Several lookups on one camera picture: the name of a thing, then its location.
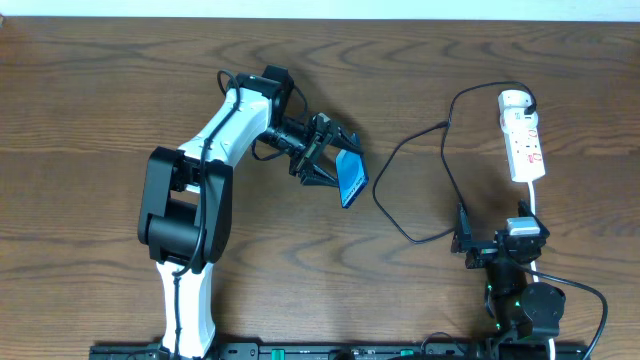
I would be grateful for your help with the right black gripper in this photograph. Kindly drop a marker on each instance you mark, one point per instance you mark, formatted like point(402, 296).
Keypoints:
point(486, 248)

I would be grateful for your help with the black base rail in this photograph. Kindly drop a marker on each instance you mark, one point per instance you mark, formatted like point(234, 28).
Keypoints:
point(432, 350)

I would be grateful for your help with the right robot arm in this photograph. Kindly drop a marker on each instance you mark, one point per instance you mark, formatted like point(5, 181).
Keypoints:
point(527, 313)

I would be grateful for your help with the white power strip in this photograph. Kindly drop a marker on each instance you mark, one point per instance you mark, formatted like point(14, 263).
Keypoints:
point(523, 148)

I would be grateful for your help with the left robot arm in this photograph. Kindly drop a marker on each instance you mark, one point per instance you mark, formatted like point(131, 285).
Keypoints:
point(185, 218)

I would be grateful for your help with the blue smartphone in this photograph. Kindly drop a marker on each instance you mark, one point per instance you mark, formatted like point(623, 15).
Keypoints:
point(352, 176)

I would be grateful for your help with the white charger adapter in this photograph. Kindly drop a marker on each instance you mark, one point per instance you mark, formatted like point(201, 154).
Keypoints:
point(513, 98)

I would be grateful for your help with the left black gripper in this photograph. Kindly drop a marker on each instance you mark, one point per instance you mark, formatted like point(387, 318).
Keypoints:
point(311, 147)

